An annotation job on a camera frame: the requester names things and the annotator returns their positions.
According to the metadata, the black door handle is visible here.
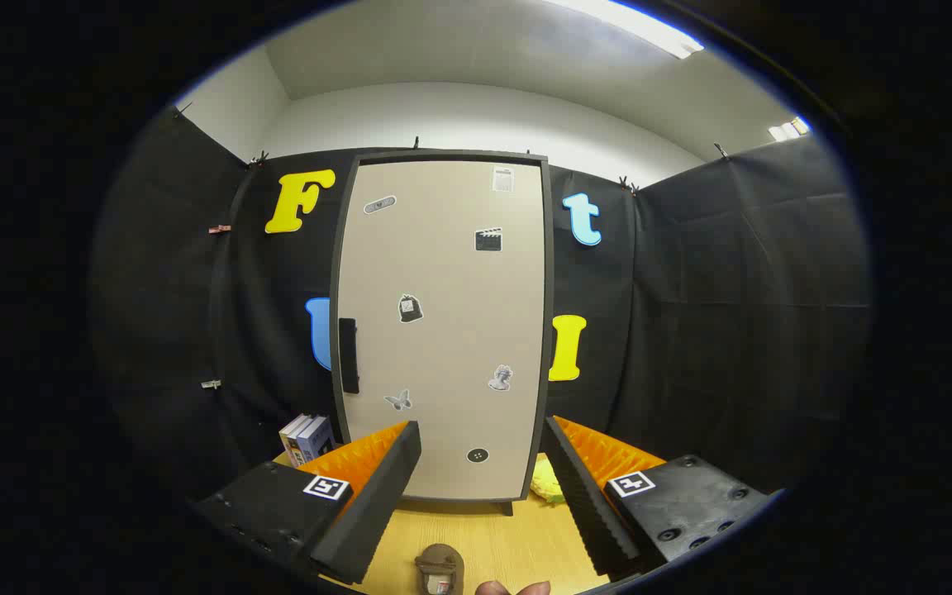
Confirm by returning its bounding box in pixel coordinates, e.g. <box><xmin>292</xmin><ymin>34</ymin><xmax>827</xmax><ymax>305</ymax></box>
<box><xmin>338</xmin><ymin>317</ymin><xmax>360</xmax><ymax>395</ymax></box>

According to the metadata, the brown fluffy shoe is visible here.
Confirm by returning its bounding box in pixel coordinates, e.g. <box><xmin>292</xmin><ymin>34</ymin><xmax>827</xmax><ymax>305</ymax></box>
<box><xmin>414</xmin><ymin>543</ymin><xmax>466</xmax><ymax>595</ymax></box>

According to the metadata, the yellow plush toy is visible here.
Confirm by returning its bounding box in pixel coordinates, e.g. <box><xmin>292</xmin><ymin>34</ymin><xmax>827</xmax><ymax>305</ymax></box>
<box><xmin>530</xmin><ymin>457</ymin><xmax>568</xmax><ymax>506</ymax></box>

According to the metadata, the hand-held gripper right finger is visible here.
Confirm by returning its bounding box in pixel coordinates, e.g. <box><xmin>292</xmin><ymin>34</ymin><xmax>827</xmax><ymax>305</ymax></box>
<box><xmin>542</xmin><ymin>415</ymin><xmax>776</xmax><ymax>579</ymax></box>

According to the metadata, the dark grey shoe cabinet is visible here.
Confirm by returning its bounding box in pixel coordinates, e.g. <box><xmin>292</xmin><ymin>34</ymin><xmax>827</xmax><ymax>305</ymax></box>
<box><xmin>329</xmin><ymin>149</ymin><xmax>557</xmax><ymax>517</ymax></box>

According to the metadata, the black backdrop cloth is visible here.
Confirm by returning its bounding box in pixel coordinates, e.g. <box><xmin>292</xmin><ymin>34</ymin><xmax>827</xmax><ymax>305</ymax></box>
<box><xmin>88</xmin><ymin>106</ymin><xmax>872</xmax><ymax>505</ymax></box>

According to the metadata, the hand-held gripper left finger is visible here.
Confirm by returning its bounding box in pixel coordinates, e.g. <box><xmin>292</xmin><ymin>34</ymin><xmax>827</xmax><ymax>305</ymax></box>
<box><xmin>193</xmin><ymin>420</ymin><xmax>424</xmax><ymax>586</ymax></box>

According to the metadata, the purple book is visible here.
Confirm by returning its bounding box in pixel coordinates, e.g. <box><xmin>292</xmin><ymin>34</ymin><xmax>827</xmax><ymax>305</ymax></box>
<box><xmin>298</xmin><ymin>416</ymin><xmax>336</xmax><ymax>468</ymax></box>

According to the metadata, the ceiling light panel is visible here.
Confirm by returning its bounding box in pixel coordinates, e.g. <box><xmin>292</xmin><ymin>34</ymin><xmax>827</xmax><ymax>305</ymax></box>
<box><xmin>542</xmin><ymin>0</ymin><xmax>705</xmax><ymax>60</ymax></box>
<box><xmin>768</xmin><ymin>116</ymin><xmax>812</xmax><ymax>143</ymax></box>

